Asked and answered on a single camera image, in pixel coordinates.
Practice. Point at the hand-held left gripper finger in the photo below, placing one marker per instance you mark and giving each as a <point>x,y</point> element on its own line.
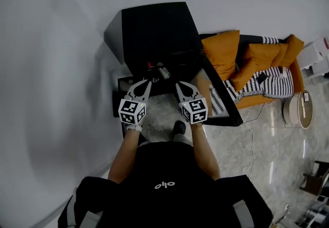
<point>132,91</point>
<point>146,94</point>

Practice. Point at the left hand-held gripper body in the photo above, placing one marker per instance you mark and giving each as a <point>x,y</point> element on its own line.
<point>132,111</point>

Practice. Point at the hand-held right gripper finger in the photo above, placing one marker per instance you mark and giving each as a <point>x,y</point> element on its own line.
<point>180,94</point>
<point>197,94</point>

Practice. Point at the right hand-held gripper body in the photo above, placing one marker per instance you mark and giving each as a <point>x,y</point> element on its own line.
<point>194,111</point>

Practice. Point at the clear plastic bottle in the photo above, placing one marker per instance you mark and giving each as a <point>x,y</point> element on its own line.
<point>164,71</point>

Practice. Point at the dark red container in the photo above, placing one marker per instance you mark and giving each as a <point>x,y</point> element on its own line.
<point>150,65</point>

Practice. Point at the person's left forearm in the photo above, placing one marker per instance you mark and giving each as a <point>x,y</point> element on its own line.
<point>126,155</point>

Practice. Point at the person's right forearm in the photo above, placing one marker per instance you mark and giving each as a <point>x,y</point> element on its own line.
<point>204,152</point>

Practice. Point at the white wristband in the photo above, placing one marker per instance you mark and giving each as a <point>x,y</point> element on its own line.
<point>135,127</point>

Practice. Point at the person's right black shoe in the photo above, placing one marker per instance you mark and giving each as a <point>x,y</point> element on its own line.
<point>180,127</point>

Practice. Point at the person's grey trousers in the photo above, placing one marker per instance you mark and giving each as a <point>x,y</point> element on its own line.
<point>182,139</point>

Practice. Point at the orange sofa cushion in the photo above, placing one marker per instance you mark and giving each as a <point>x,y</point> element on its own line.
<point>221,52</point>
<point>257,65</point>
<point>290,49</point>

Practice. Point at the black glass-door cabinet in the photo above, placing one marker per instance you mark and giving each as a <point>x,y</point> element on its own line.
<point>156,31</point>

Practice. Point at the black white striped blanket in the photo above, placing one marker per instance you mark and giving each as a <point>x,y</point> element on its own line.
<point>272,85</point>

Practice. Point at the person's black top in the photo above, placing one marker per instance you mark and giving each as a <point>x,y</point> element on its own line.
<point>164,191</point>

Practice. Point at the round beige side table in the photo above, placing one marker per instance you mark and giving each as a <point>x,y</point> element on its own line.
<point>293,111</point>

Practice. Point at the orange sofa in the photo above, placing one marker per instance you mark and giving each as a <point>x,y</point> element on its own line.
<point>298,78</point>

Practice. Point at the small white card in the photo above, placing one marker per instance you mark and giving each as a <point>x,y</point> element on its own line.
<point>306,96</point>

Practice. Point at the white storage shelf unit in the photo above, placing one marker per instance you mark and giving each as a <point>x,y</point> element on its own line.
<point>314,57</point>

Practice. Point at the dark wooden chair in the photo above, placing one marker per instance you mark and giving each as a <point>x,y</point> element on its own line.
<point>312,182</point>

